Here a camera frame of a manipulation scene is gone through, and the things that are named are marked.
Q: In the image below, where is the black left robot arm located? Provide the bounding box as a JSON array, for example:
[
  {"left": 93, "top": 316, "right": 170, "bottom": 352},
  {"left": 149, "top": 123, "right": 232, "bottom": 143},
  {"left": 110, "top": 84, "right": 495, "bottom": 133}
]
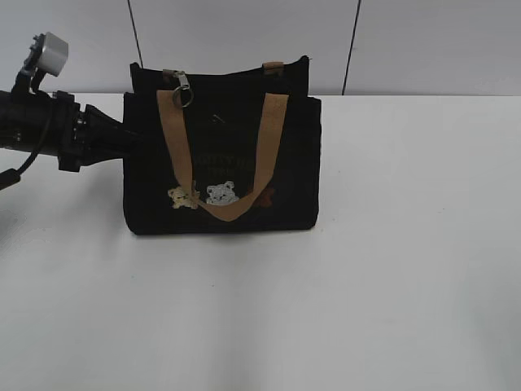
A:
[{"left": 1, "top": 91, "right": 143, "bottom": 172}]

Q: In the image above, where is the black canvas tote bag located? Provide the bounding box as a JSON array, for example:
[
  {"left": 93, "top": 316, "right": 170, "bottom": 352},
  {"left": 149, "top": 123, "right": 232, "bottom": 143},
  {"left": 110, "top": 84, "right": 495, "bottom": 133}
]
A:
[{"left": 123, "top": 56, "right": 322, "bottom": 235}]

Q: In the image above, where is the silver zipper pull ring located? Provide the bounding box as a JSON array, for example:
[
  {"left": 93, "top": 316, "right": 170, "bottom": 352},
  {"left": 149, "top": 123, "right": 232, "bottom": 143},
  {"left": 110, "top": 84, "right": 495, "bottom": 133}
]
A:
[{"left": 171, "top": 69, "right": 195, "bottom": 108}]

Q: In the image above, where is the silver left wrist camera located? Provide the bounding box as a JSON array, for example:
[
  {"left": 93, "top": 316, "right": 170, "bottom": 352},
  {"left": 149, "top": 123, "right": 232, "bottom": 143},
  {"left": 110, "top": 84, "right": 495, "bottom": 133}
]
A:
[{"left": 25, "top": 32, "right": 69, "bottom": 77}]

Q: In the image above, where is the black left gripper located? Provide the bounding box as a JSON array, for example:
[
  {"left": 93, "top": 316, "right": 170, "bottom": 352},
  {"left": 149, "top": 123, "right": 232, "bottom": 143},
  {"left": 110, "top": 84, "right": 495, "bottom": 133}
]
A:
[{"left": 58, "top": 104, "right": 143, "bottom": 171}]

